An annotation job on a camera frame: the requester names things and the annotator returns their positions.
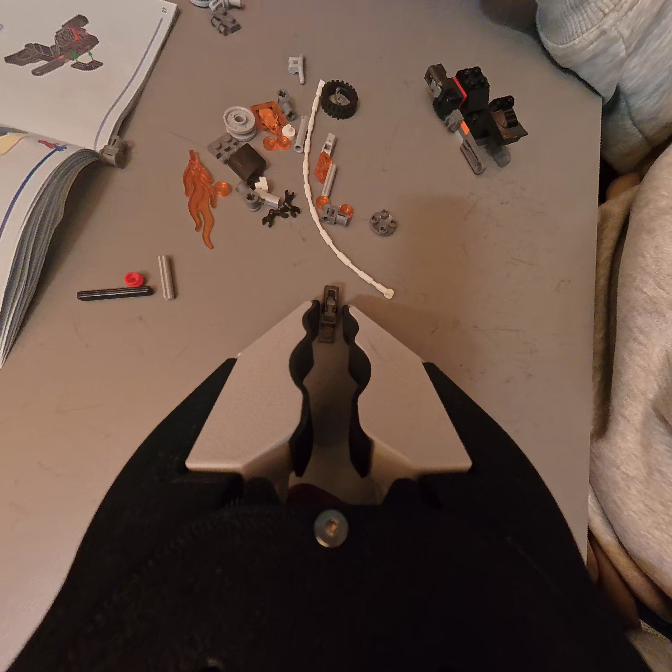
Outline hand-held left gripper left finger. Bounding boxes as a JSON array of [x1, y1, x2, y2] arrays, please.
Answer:
[[185, 299, 322, 506]]

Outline black lego tire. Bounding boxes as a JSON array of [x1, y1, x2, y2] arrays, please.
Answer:
[[320, 79, 360, 119]]

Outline white flexible lego hose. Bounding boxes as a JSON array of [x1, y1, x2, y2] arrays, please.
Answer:
[[303, 79, 396, 300]]

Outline grey lego connector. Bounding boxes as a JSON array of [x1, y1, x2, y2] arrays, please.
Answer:
[[99, 135, 129, 169]]

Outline grey lego joint piece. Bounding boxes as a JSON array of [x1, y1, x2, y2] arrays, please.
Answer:
[[235, 178, 281, 212]]

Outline orange lego flame piece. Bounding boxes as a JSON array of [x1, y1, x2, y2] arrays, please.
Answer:
[[182, 149, 218, 250]]

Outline person's beige pants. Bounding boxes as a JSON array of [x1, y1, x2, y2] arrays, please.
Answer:
[[587, 144, 672, 672]]

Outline person's light grey sweatshirt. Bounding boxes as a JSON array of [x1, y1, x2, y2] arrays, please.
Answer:
[[534, 0, 672, 174]]

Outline black lego axle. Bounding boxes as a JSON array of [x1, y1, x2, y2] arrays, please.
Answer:
[[77, 285, 155, 302]]

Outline lego instruction booklet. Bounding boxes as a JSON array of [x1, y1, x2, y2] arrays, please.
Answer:
[[0, 0, 180, 368]]

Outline small dark motor part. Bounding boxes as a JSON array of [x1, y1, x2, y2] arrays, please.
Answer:
[[227, 147, 267, 179]]

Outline black partial lego model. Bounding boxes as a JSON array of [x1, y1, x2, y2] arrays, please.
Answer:
[[423, 64, 529, 175]]

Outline grey lego wheel hub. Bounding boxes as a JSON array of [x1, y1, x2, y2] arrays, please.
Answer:
[[223, 106, 259, 142]]

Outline orange translucent lego plate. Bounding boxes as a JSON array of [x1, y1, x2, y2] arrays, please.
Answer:
[[250, 100, 284, 132]]

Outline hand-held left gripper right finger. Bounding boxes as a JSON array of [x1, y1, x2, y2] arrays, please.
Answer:
[[341, 303, 473, 506]]

